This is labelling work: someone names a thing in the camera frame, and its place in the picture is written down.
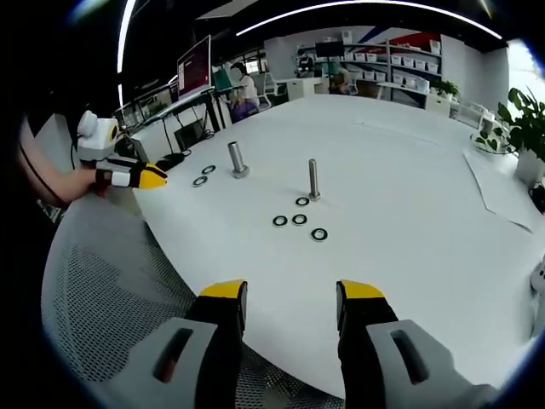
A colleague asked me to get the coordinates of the white rounded device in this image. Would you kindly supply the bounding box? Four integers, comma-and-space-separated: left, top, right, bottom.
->
529, 254, 545, 300

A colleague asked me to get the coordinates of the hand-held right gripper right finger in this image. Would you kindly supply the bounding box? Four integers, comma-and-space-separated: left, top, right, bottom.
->
335, 279, 502, 409

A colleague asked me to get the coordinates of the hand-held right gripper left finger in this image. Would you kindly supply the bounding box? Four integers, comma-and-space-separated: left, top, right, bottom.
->
121, 279, 249, 409

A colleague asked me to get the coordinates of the thick metal threaded stud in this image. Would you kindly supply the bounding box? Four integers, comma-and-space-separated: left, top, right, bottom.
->
227, 141, 251, 180

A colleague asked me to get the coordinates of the white swivel chair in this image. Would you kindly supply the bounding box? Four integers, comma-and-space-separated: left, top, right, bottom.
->
257, 71, 289, 110

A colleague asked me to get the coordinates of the black-legged standing desk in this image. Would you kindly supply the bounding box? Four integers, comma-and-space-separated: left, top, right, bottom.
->
127, 87, 227, 134

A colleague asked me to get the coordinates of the person's left hand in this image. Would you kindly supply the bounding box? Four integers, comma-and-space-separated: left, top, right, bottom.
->
63, 166, 108, 201

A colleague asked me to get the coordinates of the small potted green plant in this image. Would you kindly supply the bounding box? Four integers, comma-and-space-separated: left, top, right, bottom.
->
430, 78, 462, 102

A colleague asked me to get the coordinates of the shelf with white bins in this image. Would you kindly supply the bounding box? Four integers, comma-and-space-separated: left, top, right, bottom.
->
340, 37, 444, 91

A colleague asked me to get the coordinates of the dark wall screen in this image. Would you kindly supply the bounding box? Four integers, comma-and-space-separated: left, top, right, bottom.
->
314, 40, 344, 57

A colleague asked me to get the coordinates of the computer monitor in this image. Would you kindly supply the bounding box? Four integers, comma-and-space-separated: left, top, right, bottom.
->
175, 34, 213, 101

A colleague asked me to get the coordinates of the large potted green plant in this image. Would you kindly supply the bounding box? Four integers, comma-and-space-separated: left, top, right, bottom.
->
470, 86, 545, 188

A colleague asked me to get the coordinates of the black object on table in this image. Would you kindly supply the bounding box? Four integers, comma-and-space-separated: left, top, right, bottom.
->
153, 149, 192, 172

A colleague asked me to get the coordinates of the white mesh office chair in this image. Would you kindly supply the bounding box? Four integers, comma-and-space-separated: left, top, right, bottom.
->
40, 190, 345, 409

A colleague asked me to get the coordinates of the white paper sheet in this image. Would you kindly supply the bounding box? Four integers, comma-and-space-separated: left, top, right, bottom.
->
462, 147, 536, 233

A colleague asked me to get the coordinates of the thin metal threaded stud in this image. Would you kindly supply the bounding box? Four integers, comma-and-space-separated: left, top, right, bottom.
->
307, 158, 323, 202

